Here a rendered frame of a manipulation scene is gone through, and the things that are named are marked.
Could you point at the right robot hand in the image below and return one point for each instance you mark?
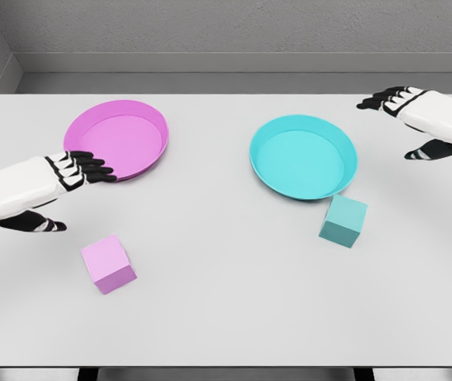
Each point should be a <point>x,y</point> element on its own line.
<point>440,119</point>

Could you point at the teal cube block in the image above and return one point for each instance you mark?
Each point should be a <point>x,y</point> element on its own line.
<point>343,220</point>

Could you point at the pink cube block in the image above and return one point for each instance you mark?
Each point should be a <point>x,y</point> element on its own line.
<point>108,264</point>

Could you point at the cyan round plate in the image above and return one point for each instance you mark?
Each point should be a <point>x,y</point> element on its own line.
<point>301,158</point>

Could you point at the pink round plate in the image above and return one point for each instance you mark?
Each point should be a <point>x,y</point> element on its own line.
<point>127,139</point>

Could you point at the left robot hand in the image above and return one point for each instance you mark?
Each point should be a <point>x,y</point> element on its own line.
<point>24,182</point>

